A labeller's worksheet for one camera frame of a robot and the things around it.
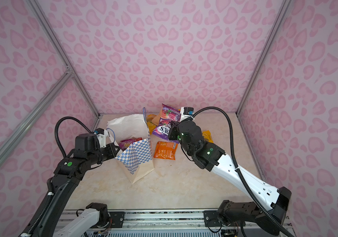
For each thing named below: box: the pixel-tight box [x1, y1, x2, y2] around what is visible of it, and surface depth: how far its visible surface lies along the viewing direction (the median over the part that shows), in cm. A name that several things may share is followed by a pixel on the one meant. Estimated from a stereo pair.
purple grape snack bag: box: [118, 137, 143, 152], surface depth 90 cm
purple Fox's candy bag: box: [152, 103, 181, 144], surface depth 69 cm
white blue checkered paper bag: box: [106, 107, 155, 184], surface depth 84 cm
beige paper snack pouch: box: [151, 112, 161, 127], surface depth 109 cm
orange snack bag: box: [153, 140, 179, 161], surface depth 97 cm
